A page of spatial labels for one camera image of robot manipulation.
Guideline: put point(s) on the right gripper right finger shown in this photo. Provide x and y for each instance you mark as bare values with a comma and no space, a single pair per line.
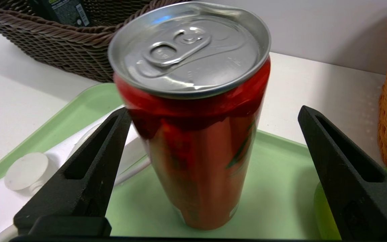
364,201

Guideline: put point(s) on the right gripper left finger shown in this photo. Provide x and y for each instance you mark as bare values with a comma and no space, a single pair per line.
72,198

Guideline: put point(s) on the green lime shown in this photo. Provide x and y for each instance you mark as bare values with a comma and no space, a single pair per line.
323,215

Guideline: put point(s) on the red drink can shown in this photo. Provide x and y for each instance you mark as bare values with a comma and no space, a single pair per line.
200,151

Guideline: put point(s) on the black bottle with cap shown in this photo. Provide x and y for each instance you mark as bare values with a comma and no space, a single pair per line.
62,13

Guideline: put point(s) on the dark brown wicker basket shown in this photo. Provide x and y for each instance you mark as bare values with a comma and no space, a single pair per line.
62,50

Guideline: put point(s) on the light green plastic tray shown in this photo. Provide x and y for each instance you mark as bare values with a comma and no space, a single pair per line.
274,188

